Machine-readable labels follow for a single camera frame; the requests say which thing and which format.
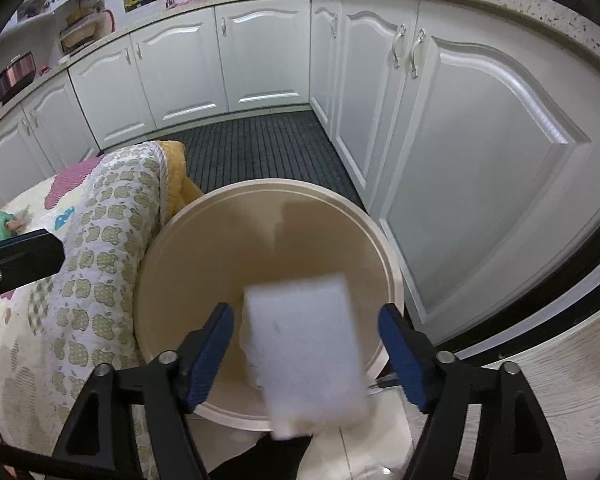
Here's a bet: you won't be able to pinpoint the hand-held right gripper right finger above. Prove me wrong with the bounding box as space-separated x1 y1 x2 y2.
377 304 566 480

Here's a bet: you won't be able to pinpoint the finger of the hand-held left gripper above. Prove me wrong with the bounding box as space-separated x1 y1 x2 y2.
0 229 66 306

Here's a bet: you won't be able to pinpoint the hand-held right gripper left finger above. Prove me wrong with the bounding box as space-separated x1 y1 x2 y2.
52 302 236 480

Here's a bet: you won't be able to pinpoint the white sponge block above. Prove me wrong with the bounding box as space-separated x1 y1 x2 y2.
240 272 373 441

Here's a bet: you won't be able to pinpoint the beige plastic bucket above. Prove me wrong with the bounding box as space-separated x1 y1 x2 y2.
132 179 406 433

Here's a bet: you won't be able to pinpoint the apple print patchwork blanket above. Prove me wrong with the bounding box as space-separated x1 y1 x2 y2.
0 140 206 480

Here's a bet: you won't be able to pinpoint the copper pink rice cooker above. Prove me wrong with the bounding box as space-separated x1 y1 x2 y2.
0 52 36 106

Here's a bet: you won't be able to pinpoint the white kitchen base cabinets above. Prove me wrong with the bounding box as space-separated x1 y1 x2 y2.
0 0 595 343

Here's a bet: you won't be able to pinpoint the dish rack with pots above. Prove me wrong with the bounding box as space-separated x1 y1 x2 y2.
59 7 116 56

